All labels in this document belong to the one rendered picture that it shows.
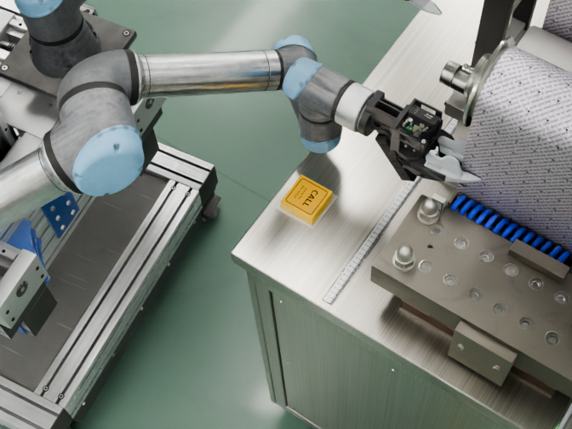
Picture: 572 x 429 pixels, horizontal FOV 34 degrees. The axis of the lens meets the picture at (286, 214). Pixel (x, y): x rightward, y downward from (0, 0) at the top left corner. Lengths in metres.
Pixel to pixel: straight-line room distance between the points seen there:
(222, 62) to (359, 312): 0.50
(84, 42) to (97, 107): 0.53
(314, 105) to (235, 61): 0.18
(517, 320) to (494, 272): 0.09
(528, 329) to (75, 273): 1.36
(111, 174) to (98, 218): 1.06
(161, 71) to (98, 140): 0.21
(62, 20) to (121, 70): 0.40
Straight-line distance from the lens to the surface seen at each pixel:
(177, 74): 1.62
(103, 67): 1.57
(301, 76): 1.57
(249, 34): 3.13
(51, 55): 2.03
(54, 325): 2.46
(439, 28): 1.96
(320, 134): 1.64
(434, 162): 1.52
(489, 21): 1.79
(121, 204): 2.58
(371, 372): 1.76
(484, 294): 1.51
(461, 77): 1.52
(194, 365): 2.57
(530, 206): 1.52
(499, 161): 1.47
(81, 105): 1.52
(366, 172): 1.75
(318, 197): 1.69
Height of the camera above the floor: 2.39
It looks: 61 degrees down
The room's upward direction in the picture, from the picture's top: 5 degrees counter-clockwise
